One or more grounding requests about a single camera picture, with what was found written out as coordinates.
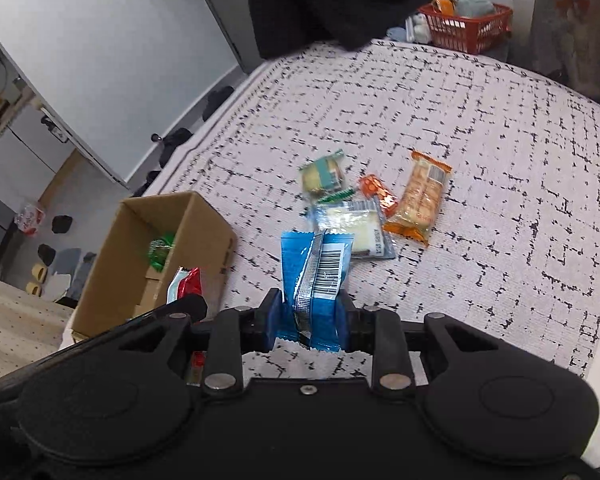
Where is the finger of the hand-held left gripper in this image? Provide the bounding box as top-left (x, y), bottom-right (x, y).
top-left (170, 294), bottom-right (209, 322)

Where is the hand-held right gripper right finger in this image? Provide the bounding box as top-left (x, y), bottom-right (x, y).
top-left (332, 290), bottom-right (511, 398)

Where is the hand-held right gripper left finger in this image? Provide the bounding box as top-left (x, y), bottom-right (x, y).
top-left (95, 287), bottom-right (287, 395)

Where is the red snack packet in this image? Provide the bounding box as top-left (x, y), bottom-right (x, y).
top-left (166, 266), bottom-right (207, 386)

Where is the bright green snack packet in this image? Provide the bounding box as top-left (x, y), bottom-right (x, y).
top-left (147, 232), bottom-right (177, 267)

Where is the blue snack packet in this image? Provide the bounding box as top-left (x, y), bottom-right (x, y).
top-left (280, 229), bottom-right (355, 355)

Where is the brown cardboard box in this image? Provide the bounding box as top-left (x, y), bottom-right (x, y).
top-left (72, 191), bottom-right (238, 343)

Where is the clear white snack packet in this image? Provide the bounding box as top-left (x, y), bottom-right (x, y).
top-left (312, 199), bottom-right (397, 261)

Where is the small orange snack packet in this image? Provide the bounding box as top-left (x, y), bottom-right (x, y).
top-left (358, 174), bottom-right (399, 218)

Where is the large orange biscuit packet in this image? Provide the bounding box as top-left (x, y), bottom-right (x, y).
top-left (382, 150), bottom-right (454, 249)

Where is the teal yellow snack packet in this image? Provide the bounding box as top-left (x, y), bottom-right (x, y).
top-left (300, 149), bottom-right (347, 196)

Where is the beige dotted fabric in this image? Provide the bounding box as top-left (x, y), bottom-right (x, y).
top-left (0, 266), bottom-right (76, 386)

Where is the blue grey rug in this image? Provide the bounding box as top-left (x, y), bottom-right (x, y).
top-left (50, 247), bottom-right (98, 282)

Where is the red white plastic bag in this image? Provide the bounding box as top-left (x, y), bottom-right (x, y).
top-left (15, 202), bottom-right (46, 236)

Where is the black shoe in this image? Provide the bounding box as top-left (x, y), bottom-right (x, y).
top-left (159, 127), bottom-right (193, 155)

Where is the white cabinet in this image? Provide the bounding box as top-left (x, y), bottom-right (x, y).
top-left (0, 102), bottom-right (76, 221)

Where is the red plastic basket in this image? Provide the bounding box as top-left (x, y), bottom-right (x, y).
top-left (417, 2), bottom-right (513, 56)

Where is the black jacket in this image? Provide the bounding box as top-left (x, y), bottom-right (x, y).
top-left (241, 0), bottom-right (463, 60)

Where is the grey cloth in basket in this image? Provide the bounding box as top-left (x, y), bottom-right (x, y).
top-left (455, 0), bottom-right (496, 18)

